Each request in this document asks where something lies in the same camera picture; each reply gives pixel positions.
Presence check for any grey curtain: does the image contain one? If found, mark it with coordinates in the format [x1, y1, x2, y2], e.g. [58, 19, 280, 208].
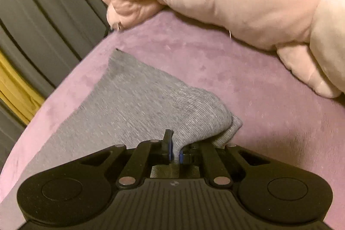
[0, 0, 146, 166]

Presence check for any pink fleece blanket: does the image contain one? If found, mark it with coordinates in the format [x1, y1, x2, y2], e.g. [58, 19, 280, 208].
[0, 11, 345, 220]

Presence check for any pink plush toy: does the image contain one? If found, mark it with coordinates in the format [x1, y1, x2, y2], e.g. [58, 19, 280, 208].
[101, 0, 345, 99]

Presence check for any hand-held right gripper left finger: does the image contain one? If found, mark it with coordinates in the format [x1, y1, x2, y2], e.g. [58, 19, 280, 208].
[80, 129, 174, 189]

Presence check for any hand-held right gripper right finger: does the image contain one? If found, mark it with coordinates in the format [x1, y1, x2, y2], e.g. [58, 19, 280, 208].
[179, 142, 270, 188]

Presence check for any grey knitted sock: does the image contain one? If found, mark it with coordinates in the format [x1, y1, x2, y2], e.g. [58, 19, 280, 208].
[5, 48, 243, 179]

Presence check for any yellow curtain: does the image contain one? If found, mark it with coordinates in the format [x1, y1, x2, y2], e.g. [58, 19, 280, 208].
[0, 50, 46, 125]

